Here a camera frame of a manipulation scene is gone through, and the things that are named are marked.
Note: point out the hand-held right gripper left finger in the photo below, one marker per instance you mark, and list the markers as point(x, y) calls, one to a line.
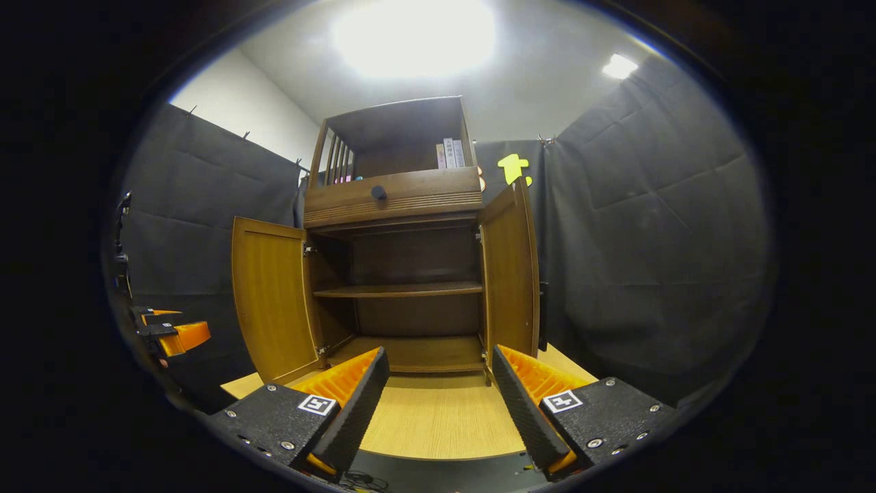
point(356, 411)

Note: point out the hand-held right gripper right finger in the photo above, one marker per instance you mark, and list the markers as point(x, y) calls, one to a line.
point(523, 411)

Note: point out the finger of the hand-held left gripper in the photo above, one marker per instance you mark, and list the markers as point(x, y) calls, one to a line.
point(161, 331)
point(147, 316)

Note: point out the wooden cabinet door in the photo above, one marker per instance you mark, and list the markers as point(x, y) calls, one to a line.
point(510, 274)
point(274, 301)

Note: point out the wooden double-door shoe cabinet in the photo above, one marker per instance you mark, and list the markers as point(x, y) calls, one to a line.
point(417, 195)

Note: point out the black backdrop cloth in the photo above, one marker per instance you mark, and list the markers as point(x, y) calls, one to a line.
point(650, 239)

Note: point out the black round drawer knob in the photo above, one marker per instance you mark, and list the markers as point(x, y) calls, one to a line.
point(378, 192)

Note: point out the grey book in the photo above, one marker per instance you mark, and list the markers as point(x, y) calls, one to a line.
point(459, 154)

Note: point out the white book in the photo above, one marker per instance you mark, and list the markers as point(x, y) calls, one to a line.
point(449, 153)

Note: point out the small ceiling light panel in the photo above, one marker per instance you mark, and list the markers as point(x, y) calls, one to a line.
point(619, 66)

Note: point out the large ceiling light panel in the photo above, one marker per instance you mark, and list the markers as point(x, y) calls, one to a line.
point(414, 34)

